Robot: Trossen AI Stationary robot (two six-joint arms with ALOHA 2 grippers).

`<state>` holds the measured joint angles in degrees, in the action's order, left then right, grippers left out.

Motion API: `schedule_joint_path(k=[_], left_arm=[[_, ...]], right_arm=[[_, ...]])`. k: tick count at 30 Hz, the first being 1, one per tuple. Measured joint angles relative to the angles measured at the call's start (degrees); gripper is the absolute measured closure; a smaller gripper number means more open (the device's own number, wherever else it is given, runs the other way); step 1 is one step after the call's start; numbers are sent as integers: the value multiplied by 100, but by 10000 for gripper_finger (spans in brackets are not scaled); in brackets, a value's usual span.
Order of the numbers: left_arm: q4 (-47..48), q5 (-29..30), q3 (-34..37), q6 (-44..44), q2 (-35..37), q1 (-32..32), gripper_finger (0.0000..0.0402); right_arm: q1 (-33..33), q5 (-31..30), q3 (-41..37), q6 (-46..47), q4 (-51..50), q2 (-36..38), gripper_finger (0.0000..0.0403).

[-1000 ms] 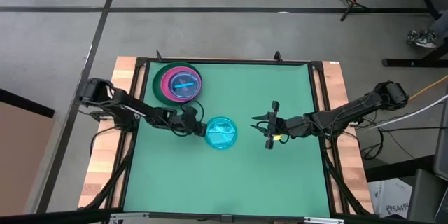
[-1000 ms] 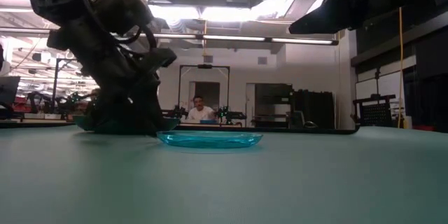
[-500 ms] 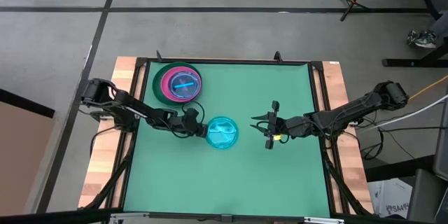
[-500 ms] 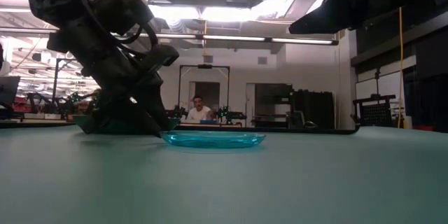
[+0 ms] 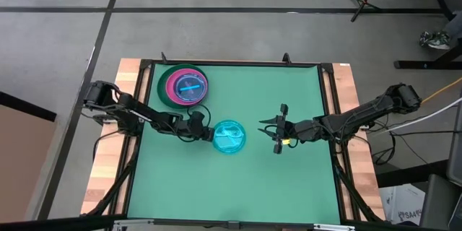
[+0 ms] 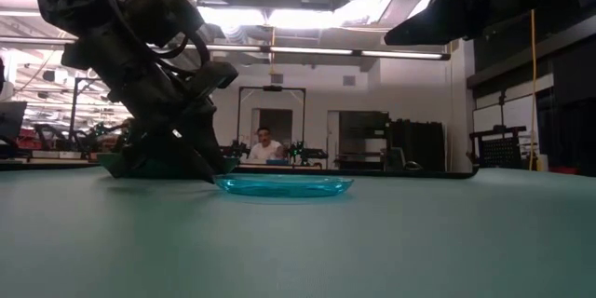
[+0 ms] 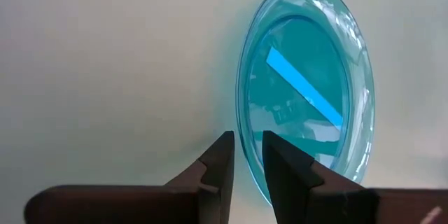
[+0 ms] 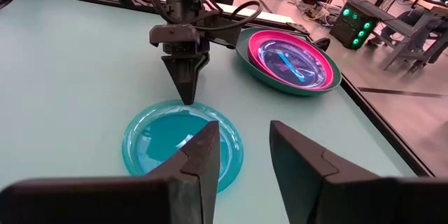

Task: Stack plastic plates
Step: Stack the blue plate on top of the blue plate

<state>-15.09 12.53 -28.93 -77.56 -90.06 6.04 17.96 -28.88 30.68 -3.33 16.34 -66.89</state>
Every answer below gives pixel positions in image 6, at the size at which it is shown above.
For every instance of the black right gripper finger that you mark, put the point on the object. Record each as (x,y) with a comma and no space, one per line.
(437,21)

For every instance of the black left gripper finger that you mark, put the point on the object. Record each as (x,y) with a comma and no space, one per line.
(177,149)
(214,144)

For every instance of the small clear teal plastic plate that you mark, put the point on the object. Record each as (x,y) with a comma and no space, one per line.
(288,186)

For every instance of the black background robot arm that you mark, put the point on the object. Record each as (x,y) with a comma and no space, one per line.
(237,150)
(307,153)

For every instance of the person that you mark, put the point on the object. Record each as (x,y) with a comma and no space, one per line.
(265,151)

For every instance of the small blue box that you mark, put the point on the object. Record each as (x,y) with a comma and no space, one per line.
(275,162)

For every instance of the large dark green plastic plate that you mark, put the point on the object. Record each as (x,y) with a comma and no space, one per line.
(104,163)

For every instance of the whiteboard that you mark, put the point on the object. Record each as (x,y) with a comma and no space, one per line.
(517,112)

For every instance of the black curtain partition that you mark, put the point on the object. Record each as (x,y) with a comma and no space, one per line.
(419,144)

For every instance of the long ceiling light bar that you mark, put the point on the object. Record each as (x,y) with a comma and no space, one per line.
(307,50)

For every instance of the green table mat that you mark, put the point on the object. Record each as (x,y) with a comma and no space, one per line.
(298,251)

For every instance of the dark shelf unit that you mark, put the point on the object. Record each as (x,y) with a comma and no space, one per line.
(363,139)

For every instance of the black pegboard cart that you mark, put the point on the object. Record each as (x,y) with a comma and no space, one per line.
(500,151)

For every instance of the black background gantry frame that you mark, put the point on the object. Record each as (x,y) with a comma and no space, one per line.
(74,102)
(272,88)

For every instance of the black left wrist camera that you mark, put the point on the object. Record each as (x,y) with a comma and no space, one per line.
(163,7)

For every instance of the grey square wall box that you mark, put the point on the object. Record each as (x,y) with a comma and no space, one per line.
(349,80)
(276,79)

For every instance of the black metal table frame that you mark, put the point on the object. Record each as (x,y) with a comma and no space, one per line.
(419,174)

